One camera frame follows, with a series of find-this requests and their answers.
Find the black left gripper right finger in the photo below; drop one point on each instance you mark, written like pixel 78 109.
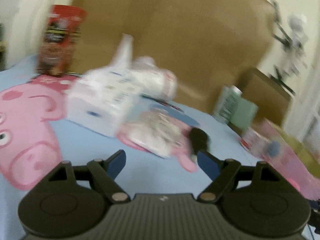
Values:
pixel 230 176

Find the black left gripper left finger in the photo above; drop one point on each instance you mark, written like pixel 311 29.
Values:
pixel 93 182

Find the black soft pouch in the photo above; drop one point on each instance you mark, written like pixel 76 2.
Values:
pixel 198 141

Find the pink white round cup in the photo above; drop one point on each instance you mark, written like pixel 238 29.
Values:
pixel 259 145

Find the teal green small box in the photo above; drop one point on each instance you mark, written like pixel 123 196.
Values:
pixel 244 114

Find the pink gold storage box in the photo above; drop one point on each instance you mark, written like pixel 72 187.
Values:
pixel 291 159

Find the white pink packet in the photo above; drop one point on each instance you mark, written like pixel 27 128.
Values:
pixel 162 131

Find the white plastic bag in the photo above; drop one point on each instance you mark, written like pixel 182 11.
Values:
pixel 102 98

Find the blue pig cartoon mat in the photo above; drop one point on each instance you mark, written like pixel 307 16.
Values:
pixel 36 138

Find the brown chair back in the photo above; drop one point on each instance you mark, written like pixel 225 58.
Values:
pixel 271 99

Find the white power strip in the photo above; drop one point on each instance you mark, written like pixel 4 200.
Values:
pixel 293 46

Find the red snack canister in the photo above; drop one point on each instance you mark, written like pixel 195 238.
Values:
pixel 59 40

